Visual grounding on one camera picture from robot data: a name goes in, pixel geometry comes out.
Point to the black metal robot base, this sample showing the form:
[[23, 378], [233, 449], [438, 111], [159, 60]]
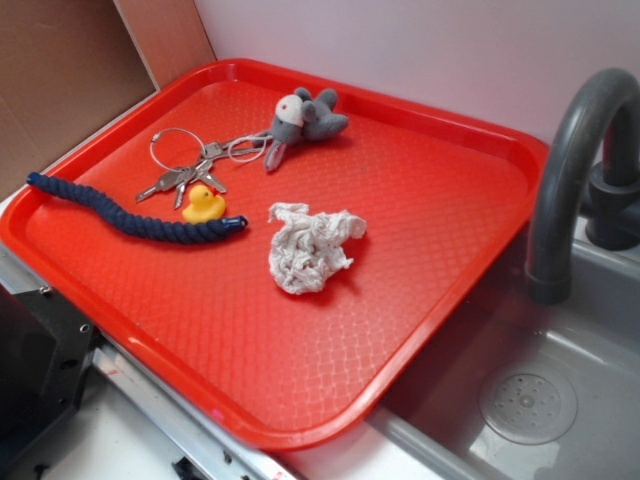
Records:
[[47, 347]]

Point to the crumpled white cloth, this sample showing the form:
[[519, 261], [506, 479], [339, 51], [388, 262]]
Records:
[[308, 249]]

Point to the red plastic tray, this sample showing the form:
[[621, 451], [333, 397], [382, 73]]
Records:
[[442, 195]]

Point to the yellow rubber duck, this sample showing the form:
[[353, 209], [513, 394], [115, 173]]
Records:
[[204, 205]]

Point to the grey plush mouse toy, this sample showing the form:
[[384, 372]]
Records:
[[298, 118]]

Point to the grey plastic sink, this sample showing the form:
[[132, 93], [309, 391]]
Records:
[[591, 339]]

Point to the round sink drain cover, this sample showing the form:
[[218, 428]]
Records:
[[528, 403]]

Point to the grey plastic faucet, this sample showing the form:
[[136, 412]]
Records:
[[608, 98]]

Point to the brown cardboard panel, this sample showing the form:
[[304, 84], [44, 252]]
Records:
[[68, 68]]

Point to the silver keys on ring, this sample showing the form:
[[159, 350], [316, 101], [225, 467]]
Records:
[[243, 149]]

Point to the dark grey faucet handle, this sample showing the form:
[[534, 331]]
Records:
[[611, 200]]

